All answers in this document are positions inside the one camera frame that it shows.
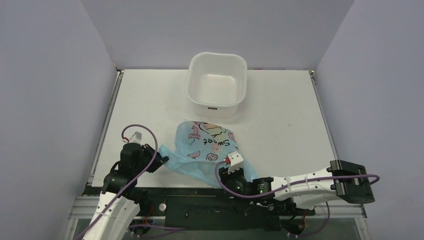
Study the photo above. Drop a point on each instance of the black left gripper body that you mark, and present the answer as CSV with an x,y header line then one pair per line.
x,y
147,156

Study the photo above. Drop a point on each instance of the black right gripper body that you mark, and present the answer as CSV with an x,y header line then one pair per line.
x,y
226,172

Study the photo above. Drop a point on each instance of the light blue plastic bag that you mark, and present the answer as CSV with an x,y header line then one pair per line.
x,y
199,146

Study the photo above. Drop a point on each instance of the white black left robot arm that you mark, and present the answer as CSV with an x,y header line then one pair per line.
x,y
120,200

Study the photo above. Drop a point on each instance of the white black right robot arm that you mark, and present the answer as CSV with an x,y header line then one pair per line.
x,y
341,180

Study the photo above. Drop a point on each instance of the white plastic basket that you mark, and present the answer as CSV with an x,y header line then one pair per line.
x,y
216,83

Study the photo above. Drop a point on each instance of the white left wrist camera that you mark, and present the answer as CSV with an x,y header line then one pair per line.
x,y
136,137

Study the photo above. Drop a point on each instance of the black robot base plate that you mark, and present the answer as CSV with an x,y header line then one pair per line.
x,y
209,209

